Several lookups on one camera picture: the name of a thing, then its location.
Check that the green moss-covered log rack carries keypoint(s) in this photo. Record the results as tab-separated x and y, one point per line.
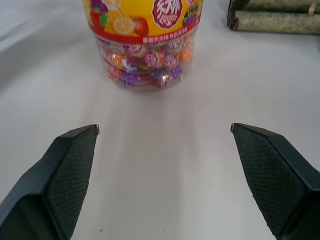
275	18

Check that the clear candy jar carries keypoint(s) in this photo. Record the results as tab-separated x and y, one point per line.
142	45

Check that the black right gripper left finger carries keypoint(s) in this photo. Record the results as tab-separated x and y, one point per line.
57	180

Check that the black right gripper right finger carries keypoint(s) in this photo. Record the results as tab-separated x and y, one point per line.
272	175

